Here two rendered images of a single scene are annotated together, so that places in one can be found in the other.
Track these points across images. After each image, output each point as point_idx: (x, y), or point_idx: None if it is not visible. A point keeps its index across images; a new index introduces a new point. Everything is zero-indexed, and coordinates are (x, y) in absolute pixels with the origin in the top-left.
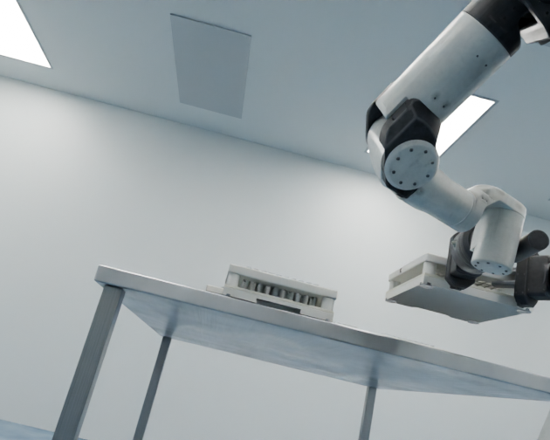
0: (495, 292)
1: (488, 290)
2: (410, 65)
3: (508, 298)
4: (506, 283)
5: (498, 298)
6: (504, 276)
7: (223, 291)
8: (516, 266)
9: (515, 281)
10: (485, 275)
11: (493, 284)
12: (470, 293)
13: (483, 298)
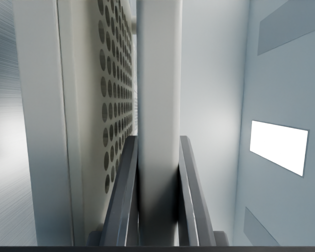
0: (73, 140)
1: (71, 105)
2: None
3: (64, 201)
4: (119, 187)
5: (49, 158)
6: (159, 173)
7: None
8: (220, 247)
9: (95, 251)
10: (140, 85)
11: (128, 140)
12: (21, 12)
13: (22, 81)
